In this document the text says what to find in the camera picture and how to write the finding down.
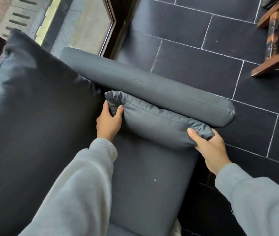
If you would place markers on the person's left hand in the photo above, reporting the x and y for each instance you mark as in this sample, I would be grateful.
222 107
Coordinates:
107 126

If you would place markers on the person's right hand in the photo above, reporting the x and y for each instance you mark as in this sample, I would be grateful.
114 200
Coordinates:
212 151

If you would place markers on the person's left thumb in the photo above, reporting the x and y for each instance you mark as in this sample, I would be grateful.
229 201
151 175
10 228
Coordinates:
119 112

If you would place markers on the person's right thumb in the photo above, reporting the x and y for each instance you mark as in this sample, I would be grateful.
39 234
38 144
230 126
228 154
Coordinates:
193 135

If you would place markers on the small grey side cushion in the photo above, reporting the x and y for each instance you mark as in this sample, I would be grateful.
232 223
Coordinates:
154 121

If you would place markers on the person's right forearm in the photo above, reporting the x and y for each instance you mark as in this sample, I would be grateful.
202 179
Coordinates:
260 201

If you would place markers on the person's left forearm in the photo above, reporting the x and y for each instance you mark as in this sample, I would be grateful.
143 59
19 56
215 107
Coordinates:
80 189

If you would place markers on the grey sofa seat cushion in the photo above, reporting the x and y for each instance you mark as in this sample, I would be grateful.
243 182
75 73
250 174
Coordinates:
147 184

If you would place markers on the large grey back cushion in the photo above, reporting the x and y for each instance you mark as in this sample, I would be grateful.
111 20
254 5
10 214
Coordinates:
36 125

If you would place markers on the brown wooden table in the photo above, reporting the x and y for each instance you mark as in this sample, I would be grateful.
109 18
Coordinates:
276 41

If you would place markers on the grey drain grate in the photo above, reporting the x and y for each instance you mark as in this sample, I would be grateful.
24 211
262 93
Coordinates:
18 18

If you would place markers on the dark window frame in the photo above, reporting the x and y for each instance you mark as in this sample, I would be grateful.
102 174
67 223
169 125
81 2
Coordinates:
116 24

